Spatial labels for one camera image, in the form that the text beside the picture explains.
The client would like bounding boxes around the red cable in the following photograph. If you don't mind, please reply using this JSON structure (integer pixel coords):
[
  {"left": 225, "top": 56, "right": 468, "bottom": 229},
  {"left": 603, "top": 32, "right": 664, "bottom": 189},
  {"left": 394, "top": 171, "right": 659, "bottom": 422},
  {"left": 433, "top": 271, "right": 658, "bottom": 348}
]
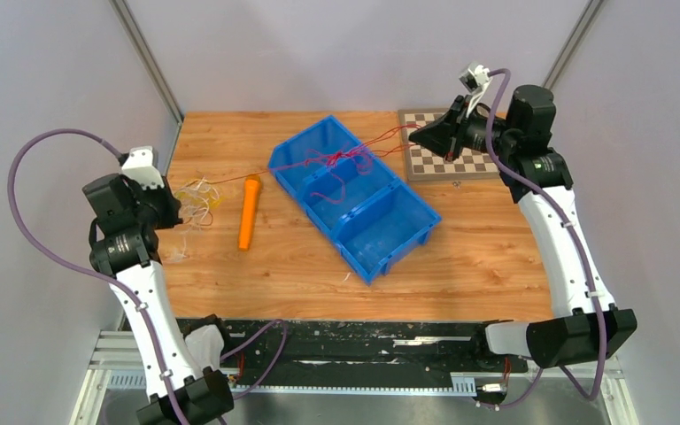
[{"left": 198, "top": 121, "right": 423, "bottom": 206}]

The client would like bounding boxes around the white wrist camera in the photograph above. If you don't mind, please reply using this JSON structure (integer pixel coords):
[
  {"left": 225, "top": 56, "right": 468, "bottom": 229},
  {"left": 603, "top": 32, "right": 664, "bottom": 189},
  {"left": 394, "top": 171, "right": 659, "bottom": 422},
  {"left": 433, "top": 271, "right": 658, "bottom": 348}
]
[
  {"left": 121, "top": 146, "right": 165, "bottom": 190},
  {"left": 459, "top": 61, "right": 491, "bottom": 104}
]

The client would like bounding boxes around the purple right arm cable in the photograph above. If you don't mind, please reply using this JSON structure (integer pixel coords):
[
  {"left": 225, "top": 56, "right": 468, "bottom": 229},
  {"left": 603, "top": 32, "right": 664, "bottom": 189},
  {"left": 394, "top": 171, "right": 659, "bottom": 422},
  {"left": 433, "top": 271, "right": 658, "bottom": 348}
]
[{"left": 475, "top": 68, "right": 609, "bottom": 410}]

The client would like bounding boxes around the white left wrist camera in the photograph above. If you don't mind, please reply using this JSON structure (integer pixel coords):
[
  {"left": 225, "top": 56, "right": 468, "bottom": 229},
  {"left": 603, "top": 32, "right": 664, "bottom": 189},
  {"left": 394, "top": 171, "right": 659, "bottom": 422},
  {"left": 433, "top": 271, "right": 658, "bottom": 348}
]
[{"left": 121, "top": 146, "right": 165, "bottom": 190}]

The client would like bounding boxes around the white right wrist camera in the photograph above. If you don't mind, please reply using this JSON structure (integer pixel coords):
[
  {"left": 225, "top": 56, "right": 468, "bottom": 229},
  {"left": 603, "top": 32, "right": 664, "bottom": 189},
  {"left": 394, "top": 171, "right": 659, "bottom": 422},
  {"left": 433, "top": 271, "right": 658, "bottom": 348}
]
[{"left": 459, "top": 61, "right": 491, "bottom": 104}]

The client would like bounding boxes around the blue plastic compartment bin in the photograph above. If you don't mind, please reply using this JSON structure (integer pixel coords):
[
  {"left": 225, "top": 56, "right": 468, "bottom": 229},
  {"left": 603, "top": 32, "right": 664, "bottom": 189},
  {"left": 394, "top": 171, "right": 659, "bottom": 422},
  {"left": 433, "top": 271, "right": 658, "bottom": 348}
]
[{"left": 267, "top": 115, "right": 442, "bottom": 284}]

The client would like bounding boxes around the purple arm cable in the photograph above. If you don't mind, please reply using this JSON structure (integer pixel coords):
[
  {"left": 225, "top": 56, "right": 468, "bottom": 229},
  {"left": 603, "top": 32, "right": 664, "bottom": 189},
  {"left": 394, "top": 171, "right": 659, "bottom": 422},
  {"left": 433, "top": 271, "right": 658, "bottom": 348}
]
[
  {"left": 7, "top": 128, "right": 290, "bottom": 425},
  {"left": 475, "top": 68, "right": 609, "bottom": 410}
]

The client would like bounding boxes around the orange cylindrical toy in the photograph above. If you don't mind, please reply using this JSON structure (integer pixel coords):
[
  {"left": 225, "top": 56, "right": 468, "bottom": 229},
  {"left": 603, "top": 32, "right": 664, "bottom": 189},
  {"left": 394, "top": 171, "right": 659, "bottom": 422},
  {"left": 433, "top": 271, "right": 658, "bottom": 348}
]
[{"left": 237, "top": 174, "right": 262, "bottom": 251}]

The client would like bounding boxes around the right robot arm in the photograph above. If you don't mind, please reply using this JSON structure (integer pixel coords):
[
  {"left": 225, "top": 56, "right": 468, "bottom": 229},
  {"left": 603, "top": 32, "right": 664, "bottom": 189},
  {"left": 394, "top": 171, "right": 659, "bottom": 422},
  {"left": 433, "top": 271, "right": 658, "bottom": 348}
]
[{"left": 408, "top": 85, "right": 638, "bottom": 370}]

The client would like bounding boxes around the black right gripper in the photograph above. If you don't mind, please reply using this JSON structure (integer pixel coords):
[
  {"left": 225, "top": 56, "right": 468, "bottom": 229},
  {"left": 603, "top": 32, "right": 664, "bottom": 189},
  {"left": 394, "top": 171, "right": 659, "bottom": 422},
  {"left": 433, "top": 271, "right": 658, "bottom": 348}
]
[{"left": 409, "top": 94, "right": 518, "bottom": 162}]

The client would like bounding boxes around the wooden chessboard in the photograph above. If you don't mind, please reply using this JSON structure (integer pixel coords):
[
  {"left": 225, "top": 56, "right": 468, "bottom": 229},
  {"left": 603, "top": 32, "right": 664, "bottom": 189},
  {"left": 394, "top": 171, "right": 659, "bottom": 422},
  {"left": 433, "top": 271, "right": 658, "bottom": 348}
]
[{"left": 398, "top": 108, "right": 498, "bottom": 182}]

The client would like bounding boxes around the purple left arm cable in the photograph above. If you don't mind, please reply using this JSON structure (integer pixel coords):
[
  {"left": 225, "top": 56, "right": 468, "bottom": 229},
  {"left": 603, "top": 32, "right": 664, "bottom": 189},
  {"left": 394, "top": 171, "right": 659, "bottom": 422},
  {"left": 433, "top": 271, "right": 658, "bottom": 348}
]
[{"left": 7, "top": 128, "right": 290, "bottom": 425}]

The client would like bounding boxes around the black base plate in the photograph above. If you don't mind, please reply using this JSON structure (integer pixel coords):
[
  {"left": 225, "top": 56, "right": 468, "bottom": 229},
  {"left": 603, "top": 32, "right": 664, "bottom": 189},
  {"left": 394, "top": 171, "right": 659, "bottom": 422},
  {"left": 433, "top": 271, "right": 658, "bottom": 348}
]
[{"left": 122, "top": 317, "right": 529, "bottom": 391}]

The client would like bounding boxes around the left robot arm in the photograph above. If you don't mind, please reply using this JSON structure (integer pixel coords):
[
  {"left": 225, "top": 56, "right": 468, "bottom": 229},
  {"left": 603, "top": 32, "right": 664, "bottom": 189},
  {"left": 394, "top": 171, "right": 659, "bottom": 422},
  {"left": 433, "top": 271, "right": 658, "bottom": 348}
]
[{"left": 82, "top": 174, "right": 236, "bottom": 424}]

